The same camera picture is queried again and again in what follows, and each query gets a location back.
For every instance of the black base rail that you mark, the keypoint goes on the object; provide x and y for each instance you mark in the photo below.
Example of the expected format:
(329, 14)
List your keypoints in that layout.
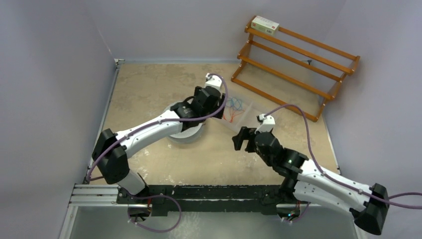
(263, 199)

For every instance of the clear plastic divided tray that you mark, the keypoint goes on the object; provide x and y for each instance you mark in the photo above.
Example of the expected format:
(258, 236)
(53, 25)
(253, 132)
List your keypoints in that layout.
(241, 110)

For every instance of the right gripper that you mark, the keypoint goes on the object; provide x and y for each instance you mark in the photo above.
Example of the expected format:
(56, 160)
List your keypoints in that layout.
(245, 134)

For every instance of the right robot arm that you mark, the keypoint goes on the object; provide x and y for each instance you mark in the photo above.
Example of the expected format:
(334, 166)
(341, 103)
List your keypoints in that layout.
(306, 182)

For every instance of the white green box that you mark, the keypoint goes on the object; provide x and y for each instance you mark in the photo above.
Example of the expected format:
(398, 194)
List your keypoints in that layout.
(264, 25)

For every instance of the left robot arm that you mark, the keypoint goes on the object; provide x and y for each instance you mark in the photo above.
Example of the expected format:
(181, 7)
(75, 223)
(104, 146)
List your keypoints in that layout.
(113, 149)

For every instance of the white perforated cable spool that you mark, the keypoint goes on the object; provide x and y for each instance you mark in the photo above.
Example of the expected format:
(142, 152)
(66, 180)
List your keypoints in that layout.
(188, 136)

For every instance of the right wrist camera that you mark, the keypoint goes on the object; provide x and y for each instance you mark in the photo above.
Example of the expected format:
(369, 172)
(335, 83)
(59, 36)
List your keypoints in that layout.
(266, 123)

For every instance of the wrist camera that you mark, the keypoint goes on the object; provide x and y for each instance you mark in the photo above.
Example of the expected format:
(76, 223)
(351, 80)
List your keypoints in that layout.
(213, 81)
(266, 123)

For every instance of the wooden shelf rack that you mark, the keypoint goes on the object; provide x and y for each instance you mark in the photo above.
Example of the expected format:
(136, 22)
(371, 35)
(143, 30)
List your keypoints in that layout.
(243, 56)

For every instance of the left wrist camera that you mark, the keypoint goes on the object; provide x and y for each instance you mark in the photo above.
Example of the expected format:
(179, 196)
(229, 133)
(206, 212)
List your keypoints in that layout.
(213, 81)

